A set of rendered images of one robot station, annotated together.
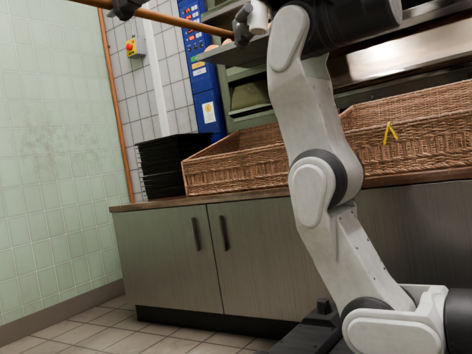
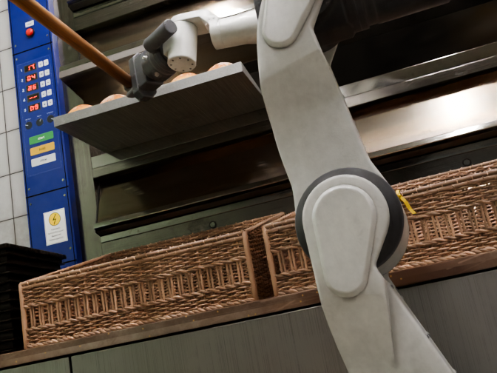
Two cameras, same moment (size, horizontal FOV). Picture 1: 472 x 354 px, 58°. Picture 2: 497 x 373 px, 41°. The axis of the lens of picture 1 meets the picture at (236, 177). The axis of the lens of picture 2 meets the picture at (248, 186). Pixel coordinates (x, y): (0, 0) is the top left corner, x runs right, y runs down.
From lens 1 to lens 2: 0.40 m
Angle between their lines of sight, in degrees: 27
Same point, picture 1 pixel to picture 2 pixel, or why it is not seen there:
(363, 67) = not seen: hidden behind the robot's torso
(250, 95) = (132, 198)
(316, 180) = (359, 209)
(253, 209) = (168, 354)
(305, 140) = (323, 157)
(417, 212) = (462, 323)
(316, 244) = (357, 334)
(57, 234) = not seen: outside the picture
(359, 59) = not seen: hidden behind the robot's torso
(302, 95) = (317, 85)
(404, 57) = (376, 139)
